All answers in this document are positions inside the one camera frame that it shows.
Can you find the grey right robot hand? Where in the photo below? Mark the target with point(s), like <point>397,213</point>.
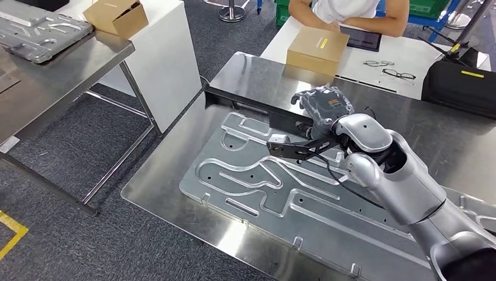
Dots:
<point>325,106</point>

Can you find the black plastic frame part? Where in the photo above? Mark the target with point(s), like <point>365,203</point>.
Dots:
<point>288,124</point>

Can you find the cardboard box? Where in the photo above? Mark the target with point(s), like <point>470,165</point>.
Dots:
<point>317,50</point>
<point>112,19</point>

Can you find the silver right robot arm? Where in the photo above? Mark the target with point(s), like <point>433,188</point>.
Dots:
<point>407,186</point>

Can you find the black tablet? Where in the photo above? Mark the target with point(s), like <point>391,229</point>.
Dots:
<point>362,38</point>

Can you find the stainless steel table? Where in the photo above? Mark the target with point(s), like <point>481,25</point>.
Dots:
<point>252,73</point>
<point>58,85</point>

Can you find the person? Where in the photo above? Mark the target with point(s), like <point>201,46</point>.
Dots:
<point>348,7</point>

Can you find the green plastic crate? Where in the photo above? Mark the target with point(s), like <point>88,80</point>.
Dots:
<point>426,6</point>
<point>282,13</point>

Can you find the aluminium fixture plate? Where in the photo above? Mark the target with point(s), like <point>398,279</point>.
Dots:
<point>271,201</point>

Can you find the blue metal rack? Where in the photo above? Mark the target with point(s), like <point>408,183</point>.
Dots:
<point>422,20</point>

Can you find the black bag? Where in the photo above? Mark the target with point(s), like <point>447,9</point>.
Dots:
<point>457,93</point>

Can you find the black tripod stand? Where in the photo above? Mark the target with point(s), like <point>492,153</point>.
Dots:
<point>472,23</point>

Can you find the white cabinet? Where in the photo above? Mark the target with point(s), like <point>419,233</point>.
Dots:
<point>162,58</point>

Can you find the open cardboard box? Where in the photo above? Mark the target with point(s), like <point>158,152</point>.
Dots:
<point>112,19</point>

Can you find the grey grooved metal plate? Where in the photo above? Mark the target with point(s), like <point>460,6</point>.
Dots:
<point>38,35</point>

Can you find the black flat case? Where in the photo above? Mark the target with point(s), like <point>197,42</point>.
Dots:
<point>42,4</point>

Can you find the clear frame glasses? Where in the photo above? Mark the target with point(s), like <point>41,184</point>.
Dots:
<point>378,63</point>

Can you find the black frame glasses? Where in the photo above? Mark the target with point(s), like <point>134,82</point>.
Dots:
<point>389,72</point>

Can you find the chrome stanchion post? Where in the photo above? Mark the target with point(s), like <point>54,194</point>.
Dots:
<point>232,13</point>

